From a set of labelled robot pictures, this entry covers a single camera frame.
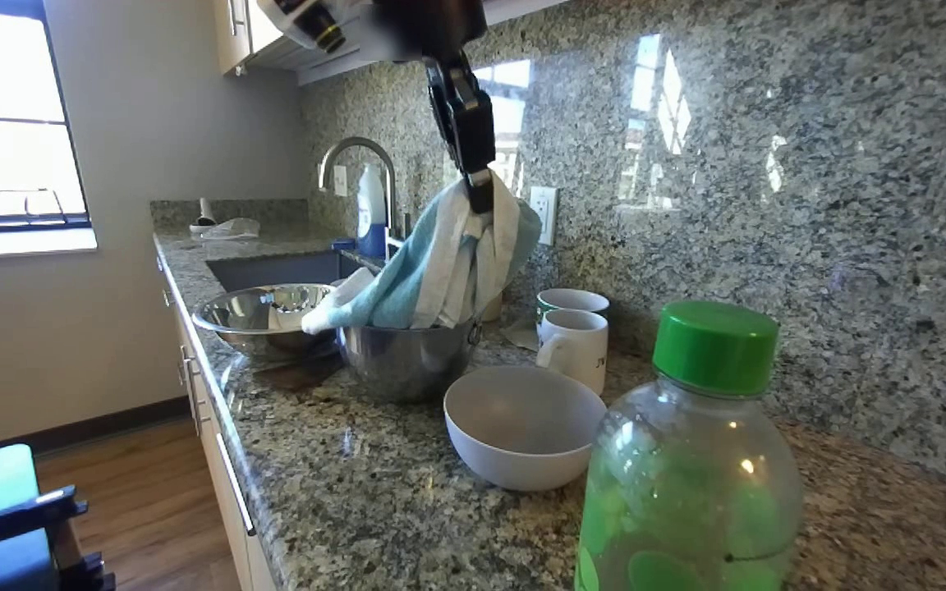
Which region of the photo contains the white mug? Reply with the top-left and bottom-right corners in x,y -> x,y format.
531,304 -> 609,397

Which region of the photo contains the chrome sink faucet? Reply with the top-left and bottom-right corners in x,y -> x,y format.
315,136 -> 403,269

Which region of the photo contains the green capped plastic bottle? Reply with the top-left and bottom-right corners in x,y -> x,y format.
570,299 -> 805,591

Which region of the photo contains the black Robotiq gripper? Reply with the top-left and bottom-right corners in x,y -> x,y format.
372,0 -> 499,218

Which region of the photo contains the deep steel mixing bowl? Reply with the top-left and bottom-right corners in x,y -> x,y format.
336,312 -> 487,404

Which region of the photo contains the wide shallow silver bowl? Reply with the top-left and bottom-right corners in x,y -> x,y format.
186,278 -> 340,361

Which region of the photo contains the steel kitchen sink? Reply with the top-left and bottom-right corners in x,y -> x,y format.
203,246 -> 372,297

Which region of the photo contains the blue and white towel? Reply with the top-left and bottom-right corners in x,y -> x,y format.
299,169 -> 544,337

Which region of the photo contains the grey bowl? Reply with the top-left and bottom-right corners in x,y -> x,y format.
439,361 -> 609,495

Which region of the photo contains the white rag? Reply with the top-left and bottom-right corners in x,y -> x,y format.
186,214 -> 267,246

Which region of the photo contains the clear soap bottle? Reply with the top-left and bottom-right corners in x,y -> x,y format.
352,162 -> 388,232

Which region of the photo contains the steel cabinet handle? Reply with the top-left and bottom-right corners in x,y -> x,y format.
210,429 -> 262,538

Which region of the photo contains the window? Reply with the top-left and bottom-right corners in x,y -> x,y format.
0,0 -> 99,262

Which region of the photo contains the white wall outlet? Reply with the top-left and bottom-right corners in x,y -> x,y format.
526,183 -> 560,251

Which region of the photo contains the blue sink caddy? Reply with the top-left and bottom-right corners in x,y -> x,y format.
330,224 -> 393,267

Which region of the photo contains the black clamp stand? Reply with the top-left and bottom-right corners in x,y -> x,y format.
0,441 -> 119,591

